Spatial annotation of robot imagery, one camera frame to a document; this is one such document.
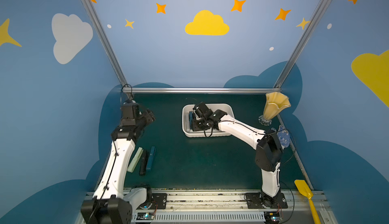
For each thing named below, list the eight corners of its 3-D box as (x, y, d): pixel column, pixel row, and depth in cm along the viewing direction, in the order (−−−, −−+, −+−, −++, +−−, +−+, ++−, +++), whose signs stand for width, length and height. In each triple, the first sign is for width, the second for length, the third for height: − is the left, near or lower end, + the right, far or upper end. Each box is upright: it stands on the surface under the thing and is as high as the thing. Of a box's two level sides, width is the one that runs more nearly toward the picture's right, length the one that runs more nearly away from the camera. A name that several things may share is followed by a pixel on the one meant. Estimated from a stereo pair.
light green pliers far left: (128, 171, 85) (126, 169, 82) (140, 149, 94) (138, 146, 91) (132, 172, 85) (130, 170, 82) (143, 149, 93) (142, 147, 91)
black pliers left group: (140, 175, 83) (138, 174, 82) (144, 151, 92) (143, 149, 91) (144, 175, 83) (143, 173, 82) (148, 151, 92) (147, 149, 91)
